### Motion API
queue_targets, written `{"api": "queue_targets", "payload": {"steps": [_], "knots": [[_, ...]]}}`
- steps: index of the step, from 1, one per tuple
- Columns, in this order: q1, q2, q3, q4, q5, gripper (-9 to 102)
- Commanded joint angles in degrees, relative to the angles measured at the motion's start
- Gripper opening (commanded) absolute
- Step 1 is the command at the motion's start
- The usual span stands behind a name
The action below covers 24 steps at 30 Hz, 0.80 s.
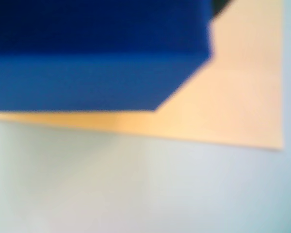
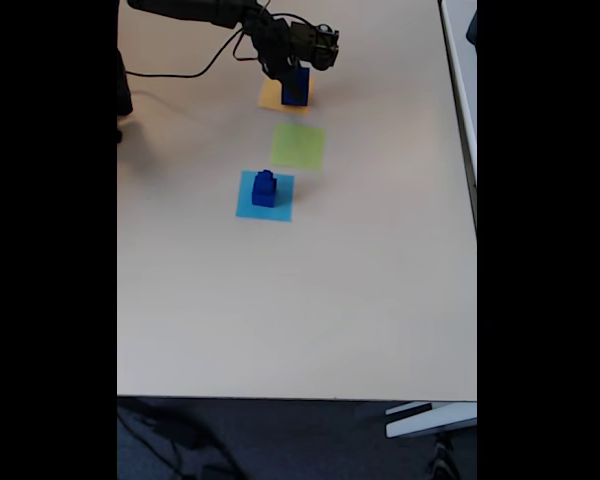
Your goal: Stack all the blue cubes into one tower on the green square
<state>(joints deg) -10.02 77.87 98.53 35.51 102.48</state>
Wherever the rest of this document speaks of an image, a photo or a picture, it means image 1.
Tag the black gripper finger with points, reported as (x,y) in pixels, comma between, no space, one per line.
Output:
(219,6)

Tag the large blue cube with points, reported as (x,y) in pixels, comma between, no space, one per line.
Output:
(87,60)

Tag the orange paper square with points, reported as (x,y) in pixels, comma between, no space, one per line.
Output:
(232,97)

